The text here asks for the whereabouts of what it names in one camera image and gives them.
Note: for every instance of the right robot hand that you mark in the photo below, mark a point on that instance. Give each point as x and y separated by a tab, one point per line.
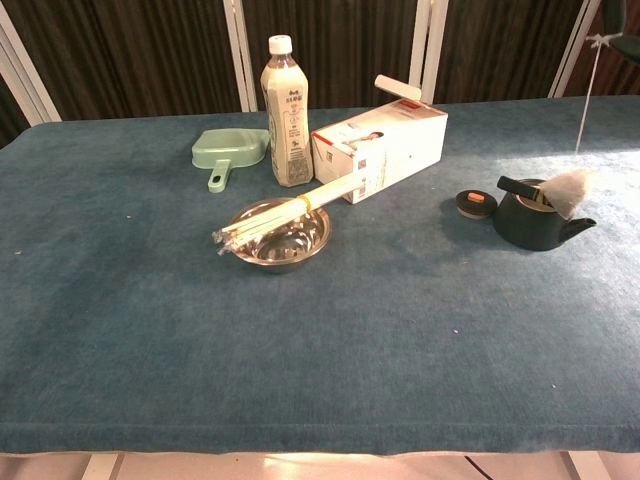
629	46

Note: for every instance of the white metal frame post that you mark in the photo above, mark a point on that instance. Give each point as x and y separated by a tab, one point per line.
426	50
241	55
25	75
572	55

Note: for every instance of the green plastic dustpan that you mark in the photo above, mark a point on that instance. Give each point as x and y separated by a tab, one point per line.
232	147

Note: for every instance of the black teapot lid orange knob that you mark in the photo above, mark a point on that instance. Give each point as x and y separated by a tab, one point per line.
475	204

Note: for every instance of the dark pleated curtain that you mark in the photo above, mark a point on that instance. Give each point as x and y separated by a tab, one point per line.
150	50

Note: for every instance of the blue felt tablecloth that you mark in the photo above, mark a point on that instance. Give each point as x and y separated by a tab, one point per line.
320	325

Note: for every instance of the white cardboard carton box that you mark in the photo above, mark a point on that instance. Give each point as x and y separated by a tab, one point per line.
400	135

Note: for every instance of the wrapped bundle of wooden chopsticks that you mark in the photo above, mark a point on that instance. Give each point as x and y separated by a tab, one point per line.
270	217

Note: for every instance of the stainless steel bowl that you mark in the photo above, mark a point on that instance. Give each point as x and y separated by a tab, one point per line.
290	247

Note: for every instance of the black teapot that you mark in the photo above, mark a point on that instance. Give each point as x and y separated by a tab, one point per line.
525	227

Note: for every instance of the beige drink bottle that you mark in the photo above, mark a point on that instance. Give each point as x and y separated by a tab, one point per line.
288	125

